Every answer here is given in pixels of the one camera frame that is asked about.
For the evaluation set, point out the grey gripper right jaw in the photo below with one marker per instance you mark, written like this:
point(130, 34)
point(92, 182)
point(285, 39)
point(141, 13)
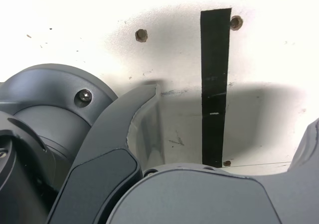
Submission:
point(199, 196)

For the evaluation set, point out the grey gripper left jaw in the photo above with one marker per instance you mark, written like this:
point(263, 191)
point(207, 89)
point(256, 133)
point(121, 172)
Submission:
point(104, 139)

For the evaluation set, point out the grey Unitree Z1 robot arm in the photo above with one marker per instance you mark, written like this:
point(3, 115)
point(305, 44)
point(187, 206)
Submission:
point(49, 89)

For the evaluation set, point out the black tape strip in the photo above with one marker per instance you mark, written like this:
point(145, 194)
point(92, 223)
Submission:
point(214, 84)

